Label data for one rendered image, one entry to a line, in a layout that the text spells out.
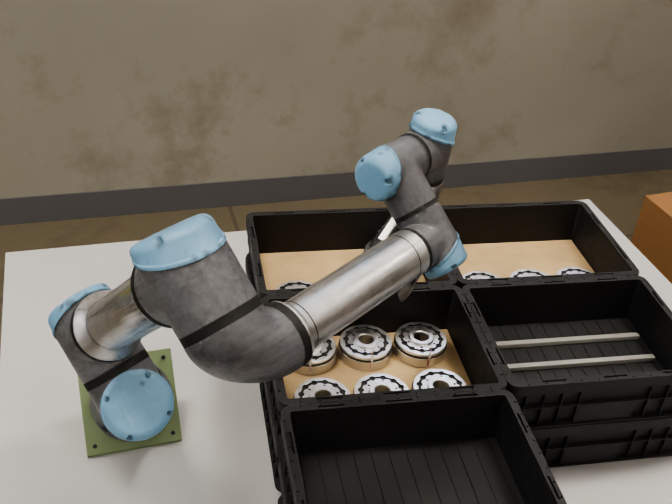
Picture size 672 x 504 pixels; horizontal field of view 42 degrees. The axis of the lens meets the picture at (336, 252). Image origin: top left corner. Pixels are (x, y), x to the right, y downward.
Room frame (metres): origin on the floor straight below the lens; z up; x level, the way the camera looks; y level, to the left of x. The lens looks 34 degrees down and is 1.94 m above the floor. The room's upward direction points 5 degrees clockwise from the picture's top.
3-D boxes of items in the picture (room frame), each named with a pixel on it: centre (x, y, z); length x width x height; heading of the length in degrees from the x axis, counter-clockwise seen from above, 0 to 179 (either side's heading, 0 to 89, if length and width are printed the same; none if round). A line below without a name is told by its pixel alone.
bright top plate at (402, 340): (1.32, -0.18, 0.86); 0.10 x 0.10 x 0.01
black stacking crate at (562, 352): (1.31, -0.48, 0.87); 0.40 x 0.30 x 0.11; 103
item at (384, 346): (1.30, -0.07, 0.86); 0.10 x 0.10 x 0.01
